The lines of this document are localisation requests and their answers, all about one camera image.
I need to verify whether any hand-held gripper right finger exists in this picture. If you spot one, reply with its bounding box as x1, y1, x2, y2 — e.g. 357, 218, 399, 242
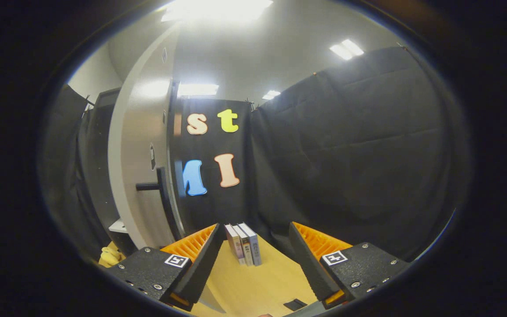
288, 221, 412, 310

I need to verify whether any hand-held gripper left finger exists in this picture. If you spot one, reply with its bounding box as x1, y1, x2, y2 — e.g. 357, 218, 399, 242
104, 223, 224, 311

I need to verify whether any black door handle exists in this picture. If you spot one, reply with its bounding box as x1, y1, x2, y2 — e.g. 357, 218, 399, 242
136, 166, 183, 240

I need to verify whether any mauve book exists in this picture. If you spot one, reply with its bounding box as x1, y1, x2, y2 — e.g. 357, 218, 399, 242
224, 224, 246, 265

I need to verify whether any white spine book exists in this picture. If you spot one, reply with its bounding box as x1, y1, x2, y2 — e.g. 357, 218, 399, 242
233, 225, 254, 267

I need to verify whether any blue spine book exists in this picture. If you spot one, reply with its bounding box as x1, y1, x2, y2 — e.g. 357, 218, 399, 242
239, 223, 263, 266

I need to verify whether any yellow lumpy object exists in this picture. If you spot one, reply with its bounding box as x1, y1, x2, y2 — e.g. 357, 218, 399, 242
99, 247, 126, 268

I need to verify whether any black backdrop cloth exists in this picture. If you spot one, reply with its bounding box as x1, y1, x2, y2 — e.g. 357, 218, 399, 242
38, 46, 472, 265

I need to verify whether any large ceiling light panel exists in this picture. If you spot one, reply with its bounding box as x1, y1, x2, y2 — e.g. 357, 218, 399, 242
161, 0, 274, 22

